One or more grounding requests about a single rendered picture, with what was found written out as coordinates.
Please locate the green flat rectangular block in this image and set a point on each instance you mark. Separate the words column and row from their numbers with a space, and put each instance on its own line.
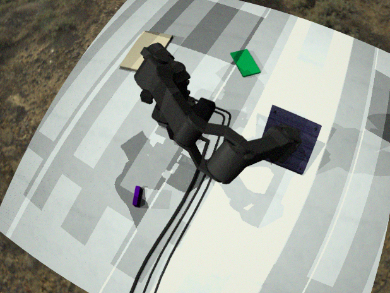
column 245, row 63

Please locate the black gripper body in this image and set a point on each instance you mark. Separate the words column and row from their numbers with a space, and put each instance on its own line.
column 204, row 107

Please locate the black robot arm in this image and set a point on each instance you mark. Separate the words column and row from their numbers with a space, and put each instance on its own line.
column 164, row 78

